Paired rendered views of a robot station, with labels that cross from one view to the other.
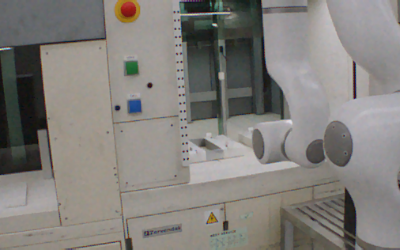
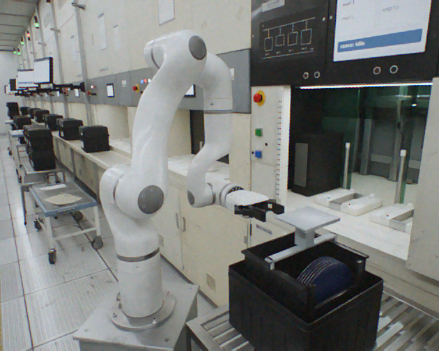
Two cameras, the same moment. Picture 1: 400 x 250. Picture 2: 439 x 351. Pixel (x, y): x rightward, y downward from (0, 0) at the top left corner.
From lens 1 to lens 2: 1.34 m
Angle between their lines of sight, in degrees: 71
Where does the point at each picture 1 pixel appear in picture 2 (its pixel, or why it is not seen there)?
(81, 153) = (237, 170)
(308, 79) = (201, 156)
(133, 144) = (257, 175)
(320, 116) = (190, 178)
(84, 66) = (242, 127)
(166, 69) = (274, 136)
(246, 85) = not seen: outside the picture
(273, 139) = not seen: hidden behind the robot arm
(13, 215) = not seen: hidden behind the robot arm
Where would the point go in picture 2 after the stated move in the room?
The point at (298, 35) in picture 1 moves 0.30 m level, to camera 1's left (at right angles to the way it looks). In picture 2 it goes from (207, 129) to (187, 121)
